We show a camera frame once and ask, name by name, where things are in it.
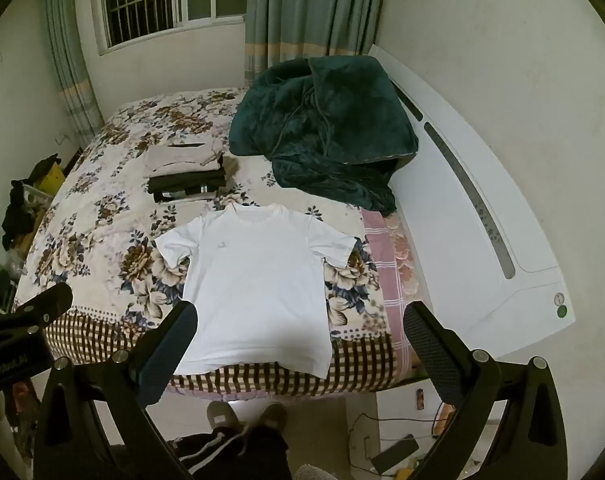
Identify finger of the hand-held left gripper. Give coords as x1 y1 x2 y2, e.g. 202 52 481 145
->
0 282 74 339

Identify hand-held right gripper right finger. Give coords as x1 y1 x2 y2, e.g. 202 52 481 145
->
403 301 568 480

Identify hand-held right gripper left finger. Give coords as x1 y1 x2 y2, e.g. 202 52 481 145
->
32 300 199 480

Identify white t-shirt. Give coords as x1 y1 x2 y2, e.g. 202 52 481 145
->
155 202 359 379

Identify person's left shoe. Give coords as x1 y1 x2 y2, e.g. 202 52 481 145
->
206 401 246 433

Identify person's shoe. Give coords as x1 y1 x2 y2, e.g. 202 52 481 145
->
206 401 246 433
255 402 288 433

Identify dark cloth pile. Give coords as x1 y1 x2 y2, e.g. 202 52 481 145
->
2 155 58 251

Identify white headboard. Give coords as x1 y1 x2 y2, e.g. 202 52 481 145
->
367 44 577 376

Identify black phone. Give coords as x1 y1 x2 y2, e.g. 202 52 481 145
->
371 435 419 475

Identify pink checked pillow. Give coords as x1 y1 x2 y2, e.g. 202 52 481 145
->
359 207 430 378

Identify bed with floral sheet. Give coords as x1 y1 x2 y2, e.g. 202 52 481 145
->
12 87 418 401

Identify person's right shoe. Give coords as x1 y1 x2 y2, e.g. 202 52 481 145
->
255 402 288 433

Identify yellow box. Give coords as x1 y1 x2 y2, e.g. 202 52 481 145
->
32 165 66 193

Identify person's black pants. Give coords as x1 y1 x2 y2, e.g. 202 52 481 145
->
175 425 293 480

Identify black folded garment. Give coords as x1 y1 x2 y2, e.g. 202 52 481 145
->
148 169 228 204

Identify beige folded garment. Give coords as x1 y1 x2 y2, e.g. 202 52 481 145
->
142 142 224 181

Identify olive folded cloth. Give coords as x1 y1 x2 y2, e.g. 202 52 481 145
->
217 155 241 186

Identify narrow grey-blue curtain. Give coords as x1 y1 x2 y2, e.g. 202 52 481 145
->
42 0 106 148

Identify dark green plush blanket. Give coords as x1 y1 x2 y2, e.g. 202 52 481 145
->
229 55 420 217

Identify barred window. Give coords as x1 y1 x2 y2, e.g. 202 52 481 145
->
92 0 250 56

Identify wide grey-blue curtain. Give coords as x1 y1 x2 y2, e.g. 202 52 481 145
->
245 0 390 86

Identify black cable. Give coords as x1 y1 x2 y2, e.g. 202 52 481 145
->
349 412 435 461

